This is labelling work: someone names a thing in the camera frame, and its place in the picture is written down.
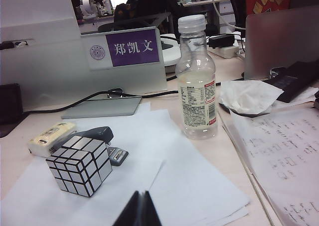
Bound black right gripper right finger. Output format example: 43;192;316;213
142;190;162;226

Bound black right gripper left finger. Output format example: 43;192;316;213
111;190;142;226

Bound white power strip with adapter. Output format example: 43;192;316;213
208;45;240;59

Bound black power adapter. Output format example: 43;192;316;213
208;34;235;49

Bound white paper sheet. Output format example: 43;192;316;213
143;109;251;226
0;103;165;226

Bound silver mirror cube puzzle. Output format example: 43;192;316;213
45;135;113;198

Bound grey stapler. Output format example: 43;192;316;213
48;126;129;167

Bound grey flat metal plate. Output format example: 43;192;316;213
61;97;143;119

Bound cream white small packet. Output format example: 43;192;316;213
27;121;77;158

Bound clear plastic drink bottle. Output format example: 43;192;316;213
175;14;219;140

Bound handwritten paper notes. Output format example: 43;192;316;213
221;86;319;226

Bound crumpled white tissue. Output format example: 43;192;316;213
219;80;285;116

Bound frosted glass desk partition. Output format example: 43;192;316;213
0;26;168;112

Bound white round device base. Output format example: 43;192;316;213
159;33;181;67

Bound purple and white name plate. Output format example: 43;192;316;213
82;26;161;71

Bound black flat case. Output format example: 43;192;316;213
264;60;319;104

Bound silver laptop lid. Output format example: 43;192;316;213
244;5;319;81

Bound black cable with plug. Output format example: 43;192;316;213
22;81;222;113

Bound white looping cable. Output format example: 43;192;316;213
211;0;246;30

